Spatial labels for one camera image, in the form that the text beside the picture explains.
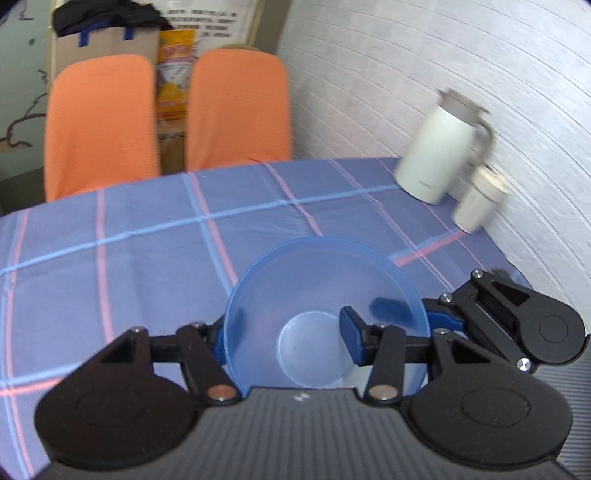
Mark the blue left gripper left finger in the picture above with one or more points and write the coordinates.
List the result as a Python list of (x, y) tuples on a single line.
[(216, 340)]

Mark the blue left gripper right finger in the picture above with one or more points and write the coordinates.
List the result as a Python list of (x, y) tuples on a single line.
[(359, 337)]

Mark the translucent blue plastic bowl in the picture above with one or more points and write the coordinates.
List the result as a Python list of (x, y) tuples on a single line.
[(281, 325)]

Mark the white travel cup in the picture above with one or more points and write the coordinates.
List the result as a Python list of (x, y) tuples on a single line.
[(487, 190)]

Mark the blue plaid tablecloth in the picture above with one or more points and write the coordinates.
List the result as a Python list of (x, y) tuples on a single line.
[(162, 253)]

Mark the white thermos jug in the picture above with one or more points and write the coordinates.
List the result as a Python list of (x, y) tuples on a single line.
[(455, 134)]

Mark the right orange chair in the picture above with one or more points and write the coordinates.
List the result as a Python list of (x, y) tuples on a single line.
[(238, 110)]

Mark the orange chair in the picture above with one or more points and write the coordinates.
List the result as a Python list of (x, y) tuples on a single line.
[(238, 110), (100, 127)]

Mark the left orange chair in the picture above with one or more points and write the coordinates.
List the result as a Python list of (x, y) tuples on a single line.
[(100, 127)]

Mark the yellow snack bag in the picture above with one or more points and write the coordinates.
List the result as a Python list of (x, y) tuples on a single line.
[(177, 53)]

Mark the framed chinese text poster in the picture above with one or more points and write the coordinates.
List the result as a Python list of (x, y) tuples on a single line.
[(216, 22)]

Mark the black cloth on bag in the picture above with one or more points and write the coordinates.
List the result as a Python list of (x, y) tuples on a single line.
[(75, 16)]

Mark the frosted glass panel with drawing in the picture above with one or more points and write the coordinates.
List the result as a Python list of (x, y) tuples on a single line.
[(26, 40)]

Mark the brown paper bag blue handles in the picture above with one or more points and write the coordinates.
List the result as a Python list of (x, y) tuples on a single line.
[(85, 58)]

